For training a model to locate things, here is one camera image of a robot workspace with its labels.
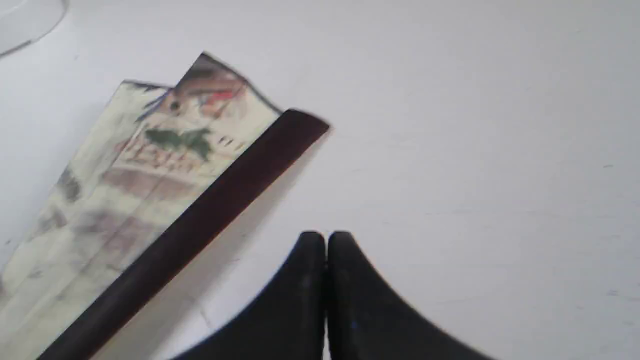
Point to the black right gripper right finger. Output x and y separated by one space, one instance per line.
368 320

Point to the white desk lamp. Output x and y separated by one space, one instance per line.
23 22

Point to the painted paper folding fan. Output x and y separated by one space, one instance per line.
162 172

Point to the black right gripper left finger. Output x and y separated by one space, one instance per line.
286 321

